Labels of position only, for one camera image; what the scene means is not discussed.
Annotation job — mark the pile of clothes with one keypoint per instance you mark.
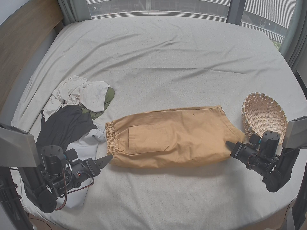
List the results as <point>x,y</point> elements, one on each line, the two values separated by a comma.
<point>67,126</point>

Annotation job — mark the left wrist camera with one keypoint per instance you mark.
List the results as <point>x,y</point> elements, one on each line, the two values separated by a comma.
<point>71,154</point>

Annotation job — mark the grey-green curtain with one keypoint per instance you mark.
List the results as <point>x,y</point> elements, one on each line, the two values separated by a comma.
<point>295,32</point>
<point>72,3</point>

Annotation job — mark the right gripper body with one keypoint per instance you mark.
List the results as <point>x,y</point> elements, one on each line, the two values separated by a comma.
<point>242,152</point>

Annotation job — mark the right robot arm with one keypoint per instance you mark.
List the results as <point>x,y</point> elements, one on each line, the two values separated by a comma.
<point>296,133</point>

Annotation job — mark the bed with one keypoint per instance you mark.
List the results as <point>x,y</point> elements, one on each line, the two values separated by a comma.
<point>156,56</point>

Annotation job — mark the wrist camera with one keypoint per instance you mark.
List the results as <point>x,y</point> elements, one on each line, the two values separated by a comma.
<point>253,140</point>
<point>71,154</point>

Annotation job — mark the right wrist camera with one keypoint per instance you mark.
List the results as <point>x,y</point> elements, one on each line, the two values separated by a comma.
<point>253,140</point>

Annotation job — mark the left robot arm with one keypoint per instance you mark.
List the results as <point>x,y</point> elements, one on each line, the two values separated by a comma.
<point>16,147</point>

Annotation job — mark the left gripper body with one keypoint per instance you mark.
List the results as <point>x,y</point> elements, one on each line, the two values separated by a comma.
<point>84,170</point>

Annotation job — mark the round woven basket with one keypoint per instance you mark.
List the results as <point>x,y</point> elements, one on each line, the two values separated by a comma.
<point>263,114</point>

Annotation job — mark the tan shorts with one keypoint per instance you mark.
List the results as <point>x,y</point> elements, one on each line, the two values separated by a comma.
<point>179,138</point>

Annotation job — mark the window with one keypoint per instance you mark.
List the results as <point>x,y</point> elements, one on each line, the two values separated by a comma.
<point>168,3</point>

